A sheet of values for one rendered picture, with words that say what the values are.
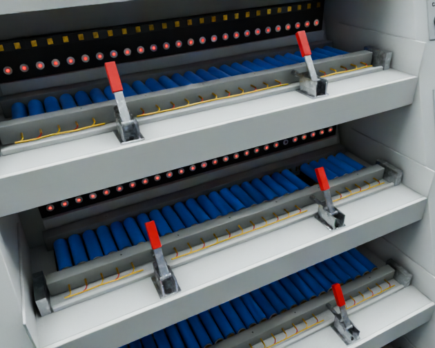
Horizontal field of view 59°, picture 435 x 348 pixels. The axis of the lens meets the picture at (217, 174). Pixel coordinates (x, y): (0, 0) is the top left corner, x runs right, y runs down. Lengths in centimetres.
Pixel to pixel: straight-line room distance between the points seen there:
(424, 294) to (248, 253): 38
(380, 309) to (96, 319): 48
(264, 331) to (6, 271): 40
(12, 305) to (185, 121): 28
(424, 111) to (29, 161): 57
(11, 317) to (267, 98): 41
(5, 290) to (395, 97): 58
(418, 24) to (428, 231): 33
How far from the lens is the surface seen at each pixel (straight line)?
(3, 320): 49
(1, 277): 47
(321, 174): 60
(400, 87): 66
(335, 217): 62
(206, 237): 57
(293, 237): 59
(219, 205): 62
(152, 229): 50
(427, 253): 77
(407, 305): 79
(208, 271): 53
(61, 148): 47
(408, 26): 69
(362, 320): 74
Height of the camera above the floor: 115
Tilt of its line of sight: 13 degrees down
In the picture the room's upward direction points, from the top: 11 degrees counter-clockwise
